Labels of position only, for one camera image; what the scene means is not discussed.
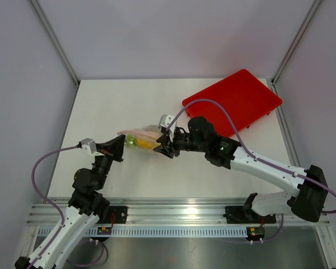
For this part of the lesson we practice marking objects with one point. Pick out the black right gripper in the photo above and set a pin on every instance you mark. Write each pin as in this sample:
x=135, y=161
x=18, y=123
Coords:
x=162, y=149

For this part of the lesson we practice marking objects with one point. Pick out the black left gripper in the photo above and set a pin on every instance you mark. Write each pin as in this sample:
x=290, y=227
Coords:
x=114, y=147

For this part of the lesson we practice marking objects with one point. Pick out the orange fake tangerine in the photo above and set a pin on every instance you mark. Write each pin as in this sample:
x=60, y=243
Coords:
x=146, y=144

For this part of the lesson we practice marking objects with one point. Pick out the clear zip top bag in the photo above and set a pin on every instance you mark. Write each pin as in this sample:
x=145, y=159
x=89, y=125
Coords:
x=151, y=132

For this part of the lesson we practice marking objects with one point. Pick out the green fake lettuce leaf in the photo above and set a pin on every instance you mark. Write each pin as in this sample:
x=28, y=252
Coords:
x=130, y=141

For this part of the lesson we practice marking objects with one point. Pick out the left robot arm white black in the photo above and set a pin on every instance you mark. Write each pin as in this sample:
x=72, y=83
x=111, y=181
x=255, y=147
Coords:
x=86, y=207

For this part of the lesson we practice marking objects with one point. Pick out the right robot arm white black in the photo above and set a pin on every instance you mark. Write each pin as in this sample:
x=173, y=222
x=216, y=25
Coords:
x=302, y=190

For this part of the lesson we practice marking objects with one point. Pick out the red plastic tray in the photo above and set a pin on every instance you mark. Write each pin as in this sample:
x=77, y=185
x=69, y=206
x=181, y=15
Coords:
x=243, y=97

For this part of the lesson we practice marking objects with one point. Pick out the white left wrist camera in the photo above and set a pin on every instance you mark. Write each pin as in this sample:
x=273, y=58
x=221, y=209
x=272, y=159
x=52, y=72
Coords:
x=88, y=146

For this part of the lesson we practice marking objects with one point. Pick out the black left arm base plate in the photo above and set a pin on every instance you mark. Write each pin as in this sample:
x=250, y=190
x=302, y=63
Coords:
x=117, y=215

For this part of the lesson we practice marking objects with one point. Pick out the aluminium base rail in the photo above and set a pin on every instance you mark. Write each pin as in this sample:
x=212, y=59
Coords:
x=167, y=212

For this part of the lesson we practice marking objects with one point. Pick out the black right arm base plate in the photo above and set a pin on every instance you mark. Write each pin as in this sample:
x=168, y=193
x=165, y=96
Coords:
x=236, y=215

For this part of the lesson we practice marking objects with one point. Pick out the white slotted cable duct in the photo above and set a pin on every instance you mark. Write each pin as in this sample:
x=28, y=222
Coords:
x=168, y=232

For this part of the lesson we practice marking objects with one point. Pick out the aluminium frame post left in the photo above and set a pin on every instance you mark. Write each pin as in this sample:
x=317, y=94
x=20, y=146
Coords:
x=42, y=17

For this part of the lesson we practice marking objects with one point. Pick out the aluminium frame post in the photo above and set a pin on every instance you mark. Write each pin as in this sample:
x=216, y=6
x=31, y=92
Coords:
x=42, y=17
x=306, y=22

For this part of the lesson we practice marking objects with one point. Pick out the aluminium frame post right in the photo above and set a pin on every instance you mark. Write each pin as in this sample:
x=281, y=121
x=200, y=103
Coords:
x=306, y=22

